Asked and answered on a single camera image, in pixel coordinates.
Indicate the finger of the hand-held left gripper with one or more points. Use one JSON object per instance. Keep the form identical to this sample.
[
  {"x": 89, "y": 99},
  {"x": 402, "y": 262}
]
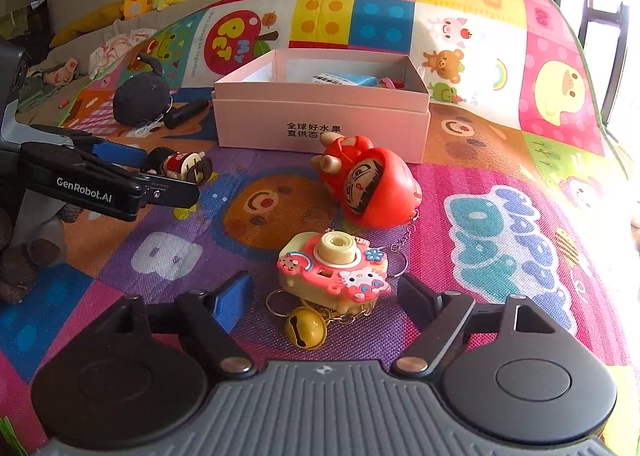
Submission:
[
  {"x": 120, "y": 154},
  {"x": 170, "y": 193}
]

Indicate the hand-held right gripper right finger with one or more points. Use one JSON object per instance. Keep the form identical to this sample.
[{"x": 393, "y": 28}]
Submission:
[{"x": 412, "y": 301}]

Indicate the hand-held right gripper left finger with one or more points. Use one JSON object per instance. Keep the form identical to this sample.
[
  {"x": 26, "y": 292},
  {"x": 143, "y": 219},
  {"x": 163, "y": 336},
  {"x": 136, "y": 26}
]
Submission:
[{"x": 235, "y": 301}]

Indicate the small black-haired figurine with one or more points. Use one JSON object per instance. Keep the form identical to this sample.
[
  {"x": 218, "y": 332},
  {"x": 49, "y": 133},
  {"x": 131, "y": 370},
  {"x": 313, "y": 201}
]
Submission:
[{"x": 177, "y": 164}]

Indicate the black plush toy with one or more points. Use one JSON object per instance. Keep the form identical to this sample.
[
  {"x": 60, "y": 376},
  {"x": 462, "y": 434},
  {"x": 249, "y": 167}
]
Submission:
[{"x": 140, "y": 96}]

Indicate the red hooded figurine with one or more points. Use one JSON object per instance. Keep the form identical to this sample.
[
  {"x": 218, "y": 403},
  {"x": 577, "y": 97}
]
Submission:
[{"x": 370, "y": 186}]

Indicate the pink cardboard box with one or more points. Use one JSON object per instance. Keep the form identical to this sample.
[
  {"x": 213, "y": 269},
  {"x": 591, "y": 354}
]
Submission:
[{"x": 320, "y": 121}]

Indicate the blue tissue packet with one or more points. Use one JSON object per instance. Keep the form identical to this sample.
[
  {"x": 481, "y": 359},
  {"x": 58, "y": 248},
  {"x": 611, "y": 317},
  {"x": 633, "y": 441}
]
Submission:
[{"x": 345, "y": 78}]

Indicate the person's left hand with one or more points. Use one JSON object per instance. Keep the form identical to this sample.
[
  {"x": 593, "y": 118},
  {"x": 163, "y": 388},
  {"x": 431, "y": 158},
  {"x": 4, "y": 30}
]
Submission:
[{"x": 15, "y": 276}]

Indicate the black cylinder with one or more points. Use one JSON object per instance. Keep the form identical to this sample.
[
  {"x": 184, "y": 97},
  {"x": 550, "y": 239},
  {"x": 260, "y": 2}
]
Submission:
[{"x": 187, "y": 112}]

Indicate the green cloth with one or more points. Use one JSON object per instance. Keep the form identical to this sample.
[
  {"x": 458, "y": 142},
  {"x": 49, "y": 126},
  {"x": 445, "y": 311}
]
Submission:
[{"x": 37, "y": 91}]

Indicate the small pink doll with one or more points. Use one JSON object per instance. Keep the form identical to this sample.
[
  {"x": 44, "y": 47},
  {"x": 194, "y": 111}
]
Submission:
[{"x": 62, "y": 71}]

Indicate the pink white cloth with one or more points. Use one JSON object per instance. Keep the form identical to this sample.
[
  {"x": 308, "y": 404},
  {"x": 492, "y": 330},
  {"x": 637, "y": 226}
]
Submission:
[{"x": 122, "y": 51}]

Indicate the grey beige sofa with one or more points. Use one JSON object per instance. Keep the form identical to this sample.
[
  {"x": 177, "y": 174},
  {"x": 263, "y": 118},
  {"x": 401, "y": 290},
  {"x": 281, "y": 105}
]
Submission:
[{"x": 75, "y": 49}]

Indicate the long yellow plush pillow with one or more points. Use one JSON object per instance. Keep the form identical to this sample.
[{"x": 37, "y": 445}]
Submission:
[{"x": 90, "y": 21}]

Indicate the colourful printed play mat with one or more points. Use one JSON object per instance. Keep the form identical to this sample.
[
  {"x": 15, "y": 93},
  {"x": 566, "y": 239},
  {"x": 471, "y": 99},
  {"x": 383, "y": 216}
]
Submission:
[{"x": 500, "y": 161}]

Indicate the small pink toy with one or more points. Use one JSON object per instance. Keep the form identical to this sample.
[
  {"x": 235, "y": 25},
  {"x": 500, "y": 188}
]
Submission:
[{"x": 392, "y": 84}]

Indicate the black window frame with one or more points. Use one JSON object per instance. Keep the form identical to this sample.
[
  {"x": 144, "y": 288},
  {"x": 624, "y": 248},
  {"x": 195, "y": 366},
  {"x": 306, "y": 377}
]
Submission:
[{"x": 612, "y": 36}]

